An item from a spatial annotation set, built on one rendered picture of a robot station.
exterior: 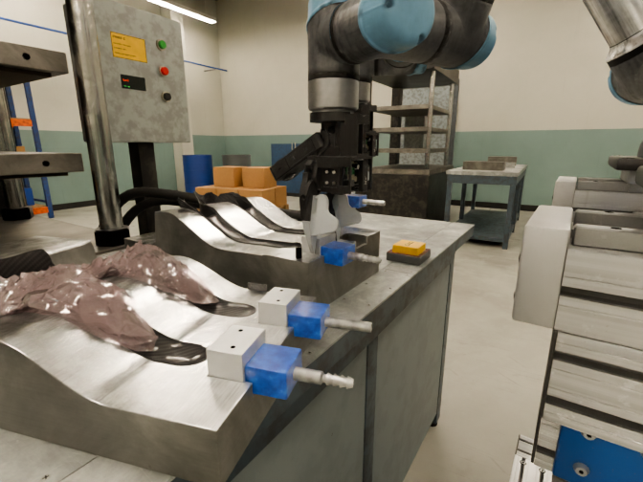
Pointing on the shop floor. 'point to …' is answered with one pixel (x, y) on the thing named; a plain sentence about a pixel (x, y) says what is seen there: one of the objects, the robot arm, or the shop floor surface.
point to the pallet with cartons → (247, 184)
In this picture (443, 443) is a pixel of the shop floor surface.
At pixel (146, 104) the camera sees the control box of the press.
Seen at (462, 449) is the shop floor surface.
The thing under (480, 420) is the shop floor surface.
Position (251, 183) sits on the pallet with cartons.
